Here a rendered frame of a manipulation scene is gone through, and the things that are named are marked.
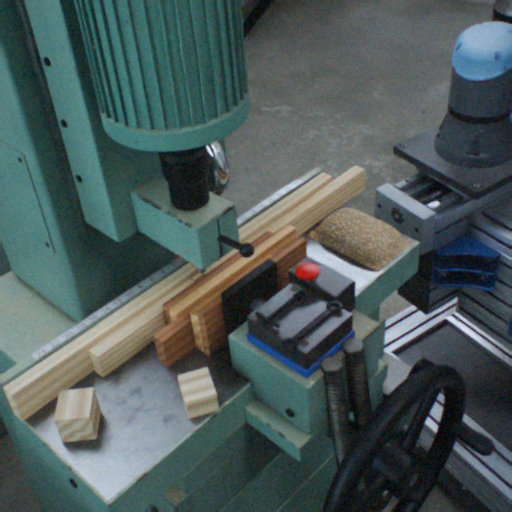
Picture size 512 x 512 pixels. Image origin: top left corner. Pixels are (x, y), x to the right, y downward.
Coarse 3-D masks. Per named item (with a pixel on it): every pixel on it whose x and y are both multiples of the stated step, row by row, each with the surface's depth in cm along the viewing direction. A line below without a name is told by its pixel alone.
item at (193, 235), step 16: (160, 176) 103; (144, 192) 100; (160, 192) 100; (144, 208) 100; (160, 208) 97; (176, 208) 97; (208, 208) 96; (224, 208) 96; (144, 224) 103; (160, 224) 99; (176, 224) 96; (192, 224) 94; (208, 224) 94; (224, 224) 97; (160, 240) 102; (176, 240) 98; (192, 240) 95; (208, 240) 96; (192, 256) 97; (208, 256) 97
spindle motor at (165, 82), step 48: (96, 0) 74; (144, 0) 73; (192, 0) 73; (240, 0) 81; (96, 48) 79; (144, 48) 76; (192, 48) 77; (240, 48) 83; (96, 96) 86; (144, 96) 79; (192, 96) 80; (240, 96) 85; (144, 144) 83; (192, 144) 82
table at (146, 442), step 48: (384, 288) 112; (96, 384) 97; (144, 384) 96; (240, 384) 95; (48, 432) 92; (144, 432) 90; (192, 432) 90; (288, 432) 93; (96, 480) 86; (144, 480) 86
